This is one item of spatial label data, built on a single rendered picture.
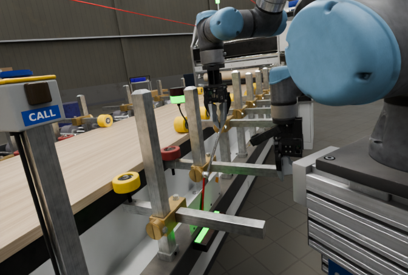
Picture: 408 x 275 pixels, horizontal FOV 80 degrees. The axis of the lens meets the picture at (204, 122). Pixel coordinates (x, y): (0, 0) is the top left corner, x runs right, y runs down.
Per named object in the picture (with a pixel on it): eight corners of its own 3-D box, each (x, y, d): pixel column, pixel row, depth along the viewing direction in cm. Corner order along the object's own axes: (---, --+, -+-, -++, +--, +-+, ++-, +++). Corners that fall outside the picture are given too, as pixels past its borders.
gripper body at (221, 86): (204, 106, 75) (199, 66, 73) (206, 102, 83) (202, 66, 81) (229, 104, 74) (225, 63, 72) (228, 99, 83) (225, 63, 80)
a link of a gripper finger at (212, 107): (210, 133, 79) (206, 105, 77) (210, 128, 85) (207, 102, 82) (220, 132, 78) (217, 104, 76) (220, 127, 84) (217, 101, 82)
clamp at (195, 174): (217, 167, 95) (215, 155, 94) (202, 183, 84) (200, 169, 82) (204, 166, 98) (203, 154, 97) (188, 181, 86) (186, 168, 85)
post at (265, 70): (271, 126, 202) (268, 67, 191) (270, 127, 199) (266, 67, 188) (266, 126, 204) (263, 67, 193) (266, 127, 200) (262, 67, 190)
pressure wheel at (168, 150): (187, 171, 101) (183, 144, 98) (176, 179, 94) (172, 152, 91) (170, 169, 104) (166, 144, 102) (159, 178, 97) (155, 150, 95)
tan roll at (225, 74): (302, 72, 311) (301, 62, 308) (300, 73, 300) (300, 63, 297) (200, 81, 373) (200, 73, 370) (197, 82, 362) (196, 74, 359)
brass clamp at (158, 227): (189, 212, 74) (187, 197, 73) (164, 243, 62) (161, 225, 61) (172, 209, 77) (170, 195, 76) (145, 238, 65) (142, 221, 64)
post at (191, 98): (212, 212, 93) (197, 85, 82) (208, 217, 90) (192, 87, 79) (204, 210, 94) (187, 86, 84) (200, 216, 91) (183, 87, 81)
